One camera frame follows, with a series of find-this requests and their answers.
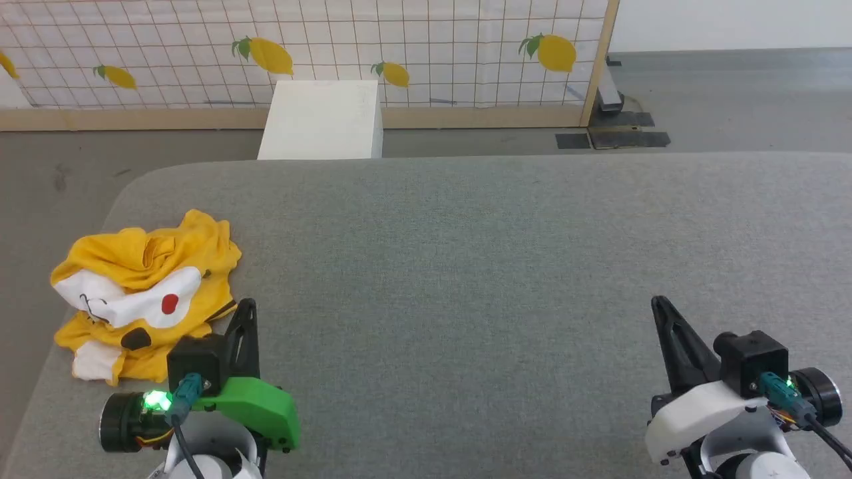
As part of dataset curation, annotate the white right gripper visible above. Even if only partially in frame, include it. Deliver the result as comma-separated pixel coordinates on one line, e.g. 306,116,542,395
644,296,843,466

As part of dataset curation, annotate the yellow and white crumpled garment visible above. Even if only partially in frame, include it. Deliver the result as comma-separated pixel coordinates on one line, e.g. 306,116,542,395
50,210,242,387

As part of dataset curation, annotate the lemon print grid curtain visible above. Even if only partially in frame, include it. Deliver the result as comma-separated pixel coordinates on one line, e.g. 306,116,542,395
0,0,610,110

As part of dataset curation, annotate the grey metal partition foot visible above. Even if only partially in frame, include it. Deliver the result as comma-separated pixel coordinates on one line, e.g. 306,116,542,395
596,57,626,114

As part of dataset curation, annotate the large black floor plate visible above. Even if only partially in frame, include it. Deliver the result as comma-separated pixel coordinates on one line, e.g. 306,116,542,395
588,111,672,150

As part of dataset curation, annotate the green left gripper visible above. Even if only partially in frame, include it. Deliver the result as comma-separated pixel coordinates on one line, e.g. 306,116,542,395
100,299,301,454

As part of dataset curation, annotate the lemon-print grid partition panel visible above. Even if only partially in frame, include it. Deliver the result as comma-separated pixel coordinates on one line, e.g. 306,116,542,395
0,0,621,132

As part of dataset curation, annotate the left teal plug black cable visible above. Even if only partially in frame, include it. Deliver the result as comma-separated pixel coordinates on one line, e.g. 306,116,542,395
165,373,207,479

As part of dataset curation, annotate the white rectangular box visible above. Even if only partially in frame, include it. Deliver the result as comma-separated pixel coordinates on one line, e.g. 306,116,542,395
257,80,384,160

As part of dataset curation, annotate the teal plug black cable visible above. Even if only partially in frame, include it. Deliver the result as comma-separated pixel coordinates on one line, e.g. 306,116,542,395
165,373,207,479
759,371,852,470

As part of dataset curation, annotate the right teal plug black cable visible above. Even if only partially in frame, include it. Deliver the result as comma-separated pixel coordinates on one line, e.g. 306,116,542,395
759,371,852,470

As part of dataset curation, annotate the grey fabric sofa seat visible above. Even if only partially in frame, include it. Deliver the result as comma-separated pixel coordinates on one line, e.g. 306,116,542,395
0,152,852,479

